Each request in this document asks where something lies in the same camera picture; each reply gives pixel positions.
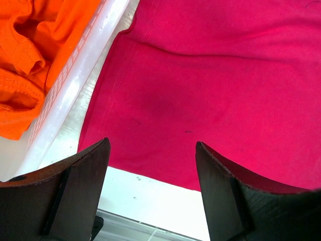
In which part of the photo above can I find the white plastic basket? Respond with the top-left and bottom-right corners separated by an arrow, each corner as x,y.
1,1 -> 129,182

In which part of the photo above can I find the orange t shirt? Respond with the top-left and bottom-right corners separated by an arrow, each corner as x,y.
1,0 -> 100,140

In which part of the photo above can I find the aluminium front rail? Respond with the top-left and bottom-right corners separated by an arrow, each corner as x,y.
94,210 -> 195,241

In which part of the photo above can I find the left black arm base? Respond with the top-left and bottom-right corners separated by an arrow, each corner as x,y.
90,216 -> 104,241

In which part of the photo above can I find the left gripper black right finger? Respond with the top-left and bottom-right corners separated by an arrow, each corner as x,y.
196,142 -> 320,240

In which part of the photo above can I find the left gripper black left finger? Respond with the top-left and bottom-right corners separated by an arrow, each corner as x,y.
1,138 -> 110,240

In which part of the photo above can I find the crimson red t shirt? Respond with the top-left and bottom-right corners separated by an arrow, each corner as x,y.
78,1 -> 320,190

